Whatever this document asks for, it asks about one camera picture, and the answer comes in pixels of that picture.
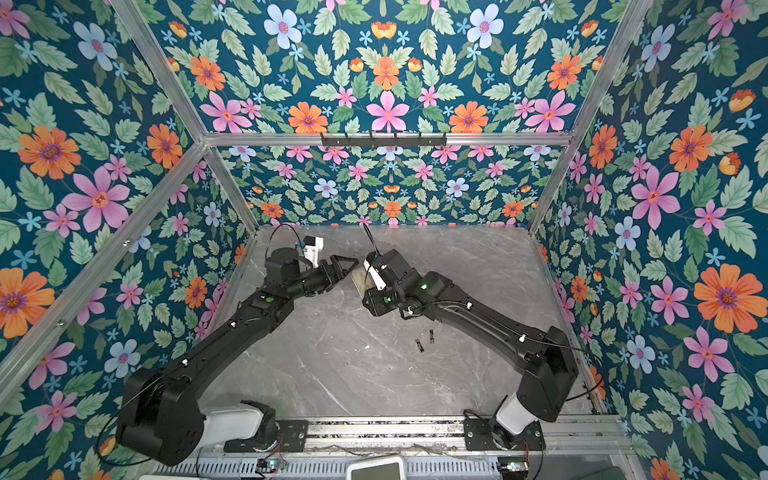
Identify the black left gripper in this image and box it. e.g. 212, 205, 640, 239
284, 253, 359, 301

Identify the beige remote control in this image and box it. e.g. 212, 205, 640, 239
351, 266, 375, 298

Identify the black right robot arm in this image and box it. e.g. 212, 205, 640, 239
362, 250, 578, 449

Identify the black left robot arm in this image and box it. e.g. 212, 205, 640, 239
116, 248, 359, 466

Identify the black hook rack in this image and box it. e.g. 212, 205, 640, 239
320, 133, 448, 148

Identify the white display device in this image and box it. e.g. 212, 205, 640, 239
345, 456, 407, 480

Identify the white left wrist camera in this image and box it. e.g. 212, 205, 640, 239
302, 235, 324, 268

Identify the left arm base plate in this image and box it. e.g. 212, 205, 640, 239
224, 420, 309, 453

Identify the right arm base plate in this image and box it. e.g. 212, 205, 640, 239
462, 416, 546, 452

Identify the aluminium mounting rail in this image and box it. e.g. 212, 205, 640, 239
143, 415, 631, 457

